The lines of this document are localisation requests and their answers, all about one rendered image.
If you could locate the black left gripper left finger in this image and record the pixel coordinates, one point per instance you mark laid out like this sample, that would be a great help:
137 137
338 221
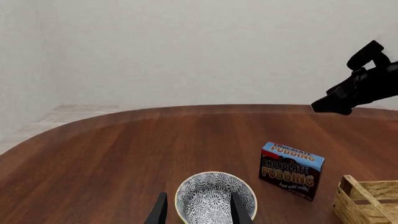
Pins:
159 212

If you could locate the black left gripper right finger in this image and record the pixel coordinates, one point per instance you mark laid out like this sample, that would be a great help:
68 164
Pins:
240 212

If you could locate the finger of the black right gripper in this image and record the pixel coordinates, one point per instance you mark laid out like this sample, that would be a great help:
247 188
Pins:
331 105

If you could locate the chocolate pudding box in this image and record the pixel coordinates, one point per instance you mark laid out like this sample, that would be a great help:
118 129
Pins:
289 173

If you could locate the wooden slat tray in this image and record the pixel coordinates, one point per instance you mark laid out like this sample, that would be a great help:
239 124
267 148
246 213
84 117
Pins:
357 200

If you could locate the black white patterned bowl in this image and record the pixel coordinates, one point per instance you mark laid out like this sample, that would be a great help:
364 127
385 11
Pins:
205 193

